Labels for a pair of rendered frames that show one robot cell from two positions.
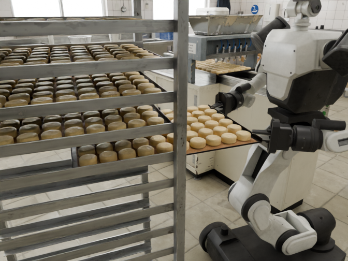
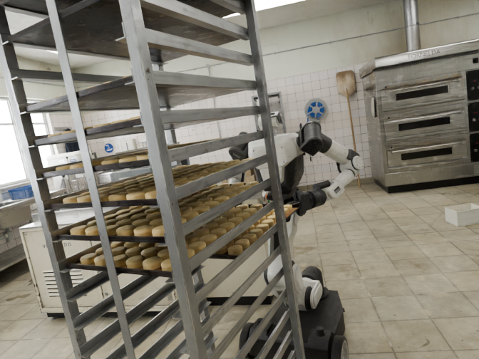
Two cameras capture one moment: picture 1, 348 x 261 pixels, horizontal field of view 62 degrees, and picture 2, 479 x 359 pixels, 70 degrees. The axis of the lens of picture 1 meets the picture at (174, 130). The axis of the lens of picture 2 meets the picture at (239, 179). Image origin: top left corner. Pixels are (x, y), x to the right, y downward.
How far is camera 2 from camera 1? 0.93 m
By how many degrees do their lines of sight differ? 42
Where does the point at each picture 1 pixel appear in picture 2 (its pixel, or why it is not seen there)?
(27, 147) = (224, 239)
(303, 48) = (286, 144)
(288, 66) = (280, 158)
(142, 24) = (254, 134)
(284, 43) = not seen: hidden behind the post
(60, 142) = (237, 230)
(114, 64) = (249, 163)
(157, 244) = not seen: outside the picture
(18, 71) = (217, 176)
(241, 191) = (276, 266)
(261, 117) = not seen: hidden behind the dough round
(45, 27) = (224, 142)
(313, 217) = (310, 273)
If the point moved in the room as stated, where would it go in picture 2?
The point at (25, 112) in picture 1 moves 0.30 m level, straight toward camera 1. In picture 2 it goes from (222, 209) to (329, 201)
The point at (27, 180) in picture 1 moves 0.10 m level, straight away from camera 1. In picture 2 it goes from (227, 271) to (196, 271)
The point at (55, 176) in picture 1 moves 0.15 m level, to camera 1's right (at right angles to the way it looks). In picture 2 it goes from (237, 261) to (271, 245)
